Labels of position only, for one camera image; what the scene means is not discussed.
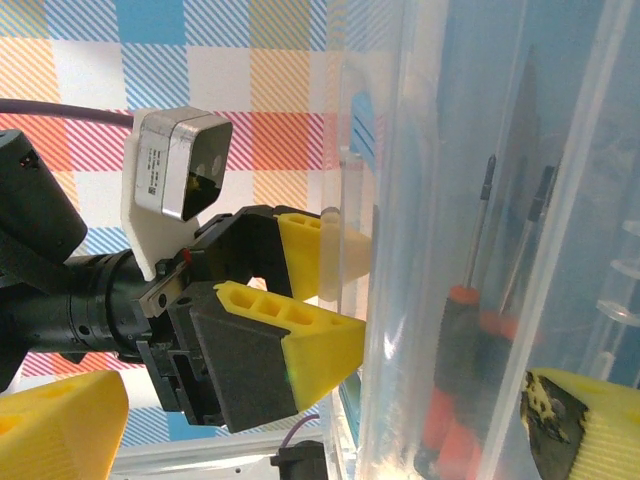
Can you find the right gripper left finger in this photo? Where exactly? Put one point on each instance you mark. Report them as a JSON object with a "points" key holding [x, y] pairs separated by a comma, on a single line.
{"points": [[60, 435]]}

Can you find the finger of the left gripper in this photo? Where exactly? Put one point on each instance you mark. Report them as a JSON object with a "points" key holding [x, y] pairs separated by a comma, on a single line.
{"points": [[300, 255], [250, 370]]}

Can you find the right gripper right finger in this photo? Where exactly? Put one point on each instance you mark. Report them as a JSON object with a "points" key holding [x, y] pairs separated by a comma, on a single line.
{"points": [[615, 440]]}

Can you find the clear plastic tool box lid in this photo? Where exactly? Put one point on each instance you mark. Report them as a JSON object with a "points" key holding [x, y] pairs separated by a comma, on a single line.
{"points": [[400, 250]]}

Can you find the orange black screwdriver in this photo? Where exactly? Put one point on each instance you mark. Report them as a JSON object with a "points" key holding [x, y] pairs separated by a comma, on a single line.
{"points": [[500, 327], [452, 350]]}

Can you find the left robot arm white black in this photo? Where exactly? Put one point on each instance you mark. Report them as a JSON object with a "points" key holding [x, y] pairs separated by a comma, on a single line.
{"points": [[40, 210]]}

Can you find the aluminium side rail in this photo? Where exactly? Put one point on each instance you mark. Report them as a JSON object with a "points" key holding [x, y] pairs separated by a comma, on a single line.
{"points": [[200, 460]]}

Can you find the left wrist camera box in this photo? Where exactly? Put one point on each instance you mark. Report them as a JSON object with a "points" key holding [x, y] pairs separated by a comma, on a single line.
{"points": [[165, 165]]}

